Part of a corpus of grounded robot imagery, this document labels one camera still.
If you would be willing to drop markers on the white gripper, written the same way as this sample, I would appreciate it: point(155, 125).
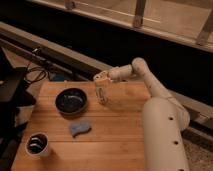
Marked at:
point(101, 81)

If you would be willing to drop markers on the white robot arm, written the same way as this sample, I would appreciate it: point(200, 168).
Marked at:
point(163, 117)

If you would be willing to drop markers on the dark round bowl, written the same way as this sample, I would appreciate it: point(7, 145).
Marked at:
point(71, 101)

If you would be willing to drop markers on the black equipment at left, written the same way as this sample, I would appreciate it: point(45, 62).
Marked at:
point(13, 95)

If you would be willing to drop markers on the white cup dark inside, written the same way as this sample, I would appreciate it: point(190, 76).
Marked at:
point(37, 145)

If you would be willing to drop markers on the wooden railing frame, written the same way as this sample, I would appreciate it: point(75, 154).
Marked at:
point(187, 22)

